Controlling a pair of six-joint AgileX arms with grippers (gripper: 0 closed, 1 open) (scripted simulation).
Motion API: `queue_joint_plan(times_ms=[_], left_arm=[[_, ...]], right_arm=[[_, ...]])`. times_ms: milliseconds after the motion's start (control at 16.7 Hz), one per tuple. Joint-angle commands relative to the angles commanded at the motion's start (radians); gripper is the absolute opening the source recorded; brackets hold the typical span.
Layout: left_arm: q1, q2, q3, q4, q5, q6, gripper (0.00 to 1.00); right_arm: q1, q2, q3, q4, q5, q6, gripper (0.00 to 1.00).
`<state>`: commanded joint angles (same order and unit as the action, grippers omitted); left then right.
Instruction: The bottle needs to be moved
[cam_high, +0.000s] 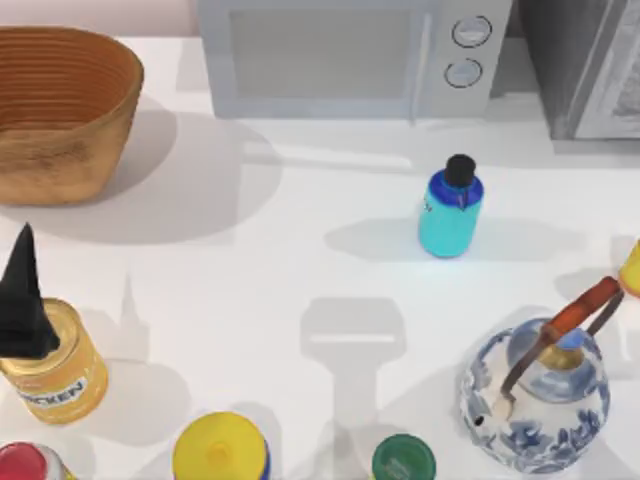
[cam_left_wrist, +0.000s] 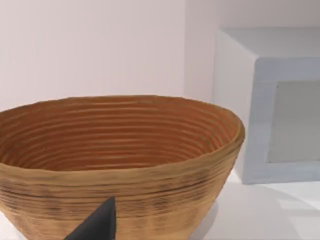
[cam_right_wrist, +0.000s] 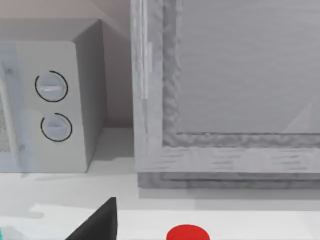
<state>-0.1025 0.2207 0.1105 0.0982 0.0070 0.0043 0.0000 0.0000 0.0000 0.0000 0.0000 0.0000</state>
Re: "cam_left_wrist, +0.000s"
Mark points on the brown woven basket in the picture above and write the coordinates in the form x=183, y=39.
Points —
x=120, y=180

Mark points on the pale microwave oven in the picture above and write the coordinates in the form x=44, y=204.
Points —
x=260, y=120

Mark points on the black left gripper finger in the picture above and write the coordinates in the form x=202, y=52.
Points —
x=102, y=222

